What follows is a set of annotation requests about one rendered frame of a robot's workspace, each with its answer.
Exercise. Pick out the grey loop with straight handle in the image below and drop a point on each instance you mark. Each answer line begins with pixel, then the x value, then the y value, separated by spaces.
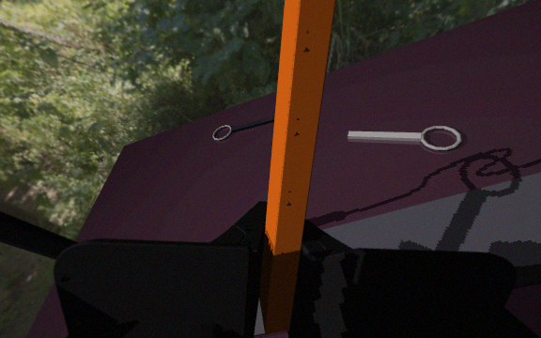
pixel 406 136

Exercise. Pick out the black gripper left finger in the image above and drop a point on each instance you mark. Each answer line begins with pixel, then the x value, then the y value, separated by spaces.
pixel 126 280

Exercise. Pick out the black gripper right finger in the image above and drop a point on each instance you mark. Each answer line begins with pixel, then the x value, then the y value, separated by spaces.
pixel 336 285

